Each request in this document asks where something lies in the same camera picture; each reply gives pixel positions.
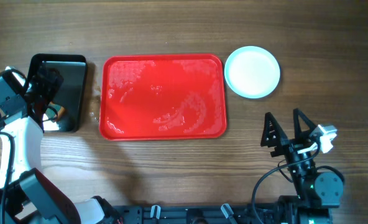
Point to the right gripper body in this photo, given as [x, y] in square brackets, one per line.
[290, 149]

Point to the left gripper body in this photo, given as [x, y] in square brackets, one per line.
[43, 93]

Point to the green orange sponge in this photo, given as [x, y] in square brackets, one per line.
[55, 112]

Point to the white plate top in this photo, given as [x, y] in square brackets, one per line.
[252, 72]

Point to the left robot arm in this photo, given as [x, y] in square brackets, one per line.
[26, 195]

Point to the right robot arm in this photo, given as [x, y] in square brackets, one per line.
[319, 189]

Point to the red plastic tray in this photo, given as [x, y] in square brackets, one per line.
[162, 97]

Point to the black water basin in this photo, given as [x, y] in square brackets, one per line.
[73, 69]

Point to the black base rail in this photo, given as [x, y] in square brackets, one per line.
[223, 214]

